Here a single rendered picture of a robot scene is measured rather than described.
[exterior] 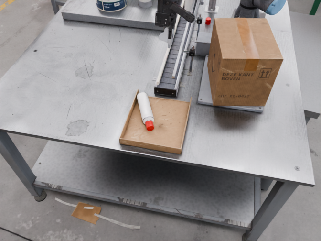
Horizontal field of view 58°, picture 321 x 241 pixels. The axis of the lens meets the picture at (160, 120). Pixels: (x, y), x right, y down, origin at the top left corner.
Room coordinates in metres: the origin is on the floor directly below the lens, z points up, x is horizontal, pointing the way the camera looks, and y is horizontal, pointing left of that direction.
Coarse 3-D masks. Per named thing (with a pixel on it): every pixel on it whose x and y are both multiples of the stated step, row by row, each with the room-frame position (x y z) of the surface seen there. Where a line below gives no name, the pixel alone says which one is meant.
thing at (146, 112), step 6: (138, 96) 0.95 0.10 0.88; (144, 96) 0.94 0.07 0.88; (138, 102) 0.92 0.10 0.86; (144, 102) 0.90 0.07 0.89; (144, 108) 0.87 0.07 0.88; (150, 108) 0.88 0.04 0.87; (144, 114) 0.84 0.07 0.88; (150, 114) 0.84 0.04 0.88; (144, 120) 0.81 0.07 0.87; (150, 120) 0.81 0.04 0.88; (150, 126) 0.77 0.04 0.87
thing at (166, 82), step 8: (184, 24) 1.55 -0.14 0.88; (176, 32) 1.47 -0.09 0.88; (176, 40) 1.39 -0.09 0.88; (176, 48) 1.32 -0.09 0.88; (184, 48) 1.32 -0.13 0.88; (168, 56) 1.24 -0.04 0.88; (176, 56) 1.24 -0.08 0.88; (168, 64) 1.18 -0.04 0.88; (168, 72) 1.12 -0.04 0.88; (176, 72) 1.12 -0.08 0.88; (160, 80) 1.06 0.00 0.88; (168, 80) 1.06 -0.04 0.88; (168, 88) 1.00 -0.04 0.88
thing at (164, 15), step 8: (160, 0) 1.15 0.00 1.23; (168, 0) 1.13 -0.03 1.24; (176, 0) 1.14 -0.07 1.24; (160, 8) 1.14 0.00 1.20; (168, 8) 1.14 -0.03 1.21; (160, 16) 1.12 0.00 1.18; (168, 16) 1.11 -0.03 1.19; (176, 16) 1.16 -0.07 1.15; (160, 24) 1.11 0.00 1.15; (168, 24) 1.10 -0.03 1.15
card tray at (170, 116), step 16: (128, 112) 0.86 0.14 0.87; (160, 112) 0.89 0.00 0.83; (176, 112) 0.89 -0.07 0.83; (128, 128) 0.80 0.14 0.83; (144, 128) 0.80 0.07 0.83; (160, 128) 0.80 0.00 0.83; (176, 128) 0.80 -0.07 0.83; (128, 144) 0.71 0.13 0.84; (144, 144) 0.69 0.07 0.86; (160, 144) 0.71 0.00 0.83; (176, 144) 0.71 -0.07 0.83
